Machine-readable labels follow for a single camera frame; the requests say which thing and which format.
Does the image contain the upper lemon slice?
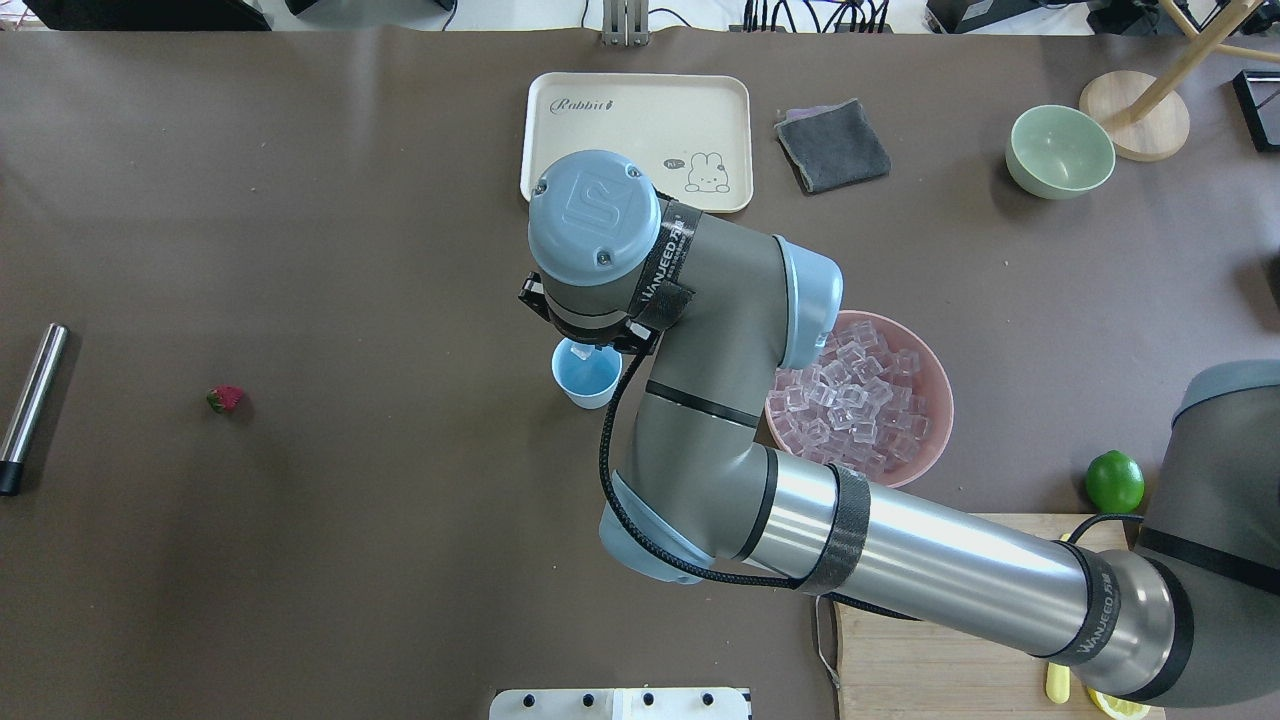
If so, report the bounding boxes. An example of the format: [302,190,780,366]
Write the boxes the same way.
[1087,688,1152,720]

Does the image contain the pink bowl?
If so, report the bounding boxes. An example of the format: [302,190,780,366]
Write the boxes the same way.
[764,309,955,489]

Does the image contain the light blue cup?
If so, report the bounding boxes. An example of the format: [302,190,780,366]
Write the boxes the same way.
[550,340,623,410]

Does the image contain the grey folded cloth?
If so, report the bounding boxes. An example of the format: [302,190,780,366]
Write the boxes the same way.
[774,97,892,195]

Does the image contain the green lime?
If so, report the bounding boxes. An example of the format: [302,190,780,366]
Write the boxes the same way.
[1085,448,1146,514]

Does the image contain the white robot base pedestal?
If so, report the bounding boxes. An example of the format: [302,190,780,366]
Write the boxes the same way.
[488,685,754,719]

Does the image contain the cream rabbit tray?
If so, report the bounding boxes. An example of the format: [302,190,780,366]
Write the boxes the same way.
[518,72,755,214]

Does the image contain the pale green bowl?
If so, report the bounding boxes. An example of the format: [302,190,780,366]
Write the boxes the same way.
[1004,105,1116,200]

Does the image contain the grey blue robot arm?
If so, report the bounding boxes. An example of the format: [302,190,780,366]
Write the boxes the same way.
[520,150,1279,708]

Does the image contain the wooden cup stand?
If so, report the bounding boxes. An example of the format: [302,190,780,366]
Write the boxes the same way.
[1079,1,1277,161]

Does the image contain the yellow plastic knife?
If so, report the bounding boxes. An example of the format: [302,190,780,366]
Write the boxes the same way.
[1044,664,1071,705]

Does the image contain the pile of clear ice cubes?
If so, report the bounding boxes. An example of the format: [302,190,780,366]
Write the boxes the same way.
[772,318,934,475]

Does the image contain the red strawberry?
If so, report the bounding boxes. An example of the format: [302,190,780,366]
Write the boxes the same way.
[205,386,246,415]

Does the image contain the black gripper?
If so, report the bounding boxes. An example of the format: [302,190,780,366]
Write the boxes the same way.
[518,272,660,357]

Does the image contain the bamboo cutting board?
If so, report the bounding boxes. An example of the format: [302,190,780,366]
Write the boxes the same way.
[817,512,1167,720]

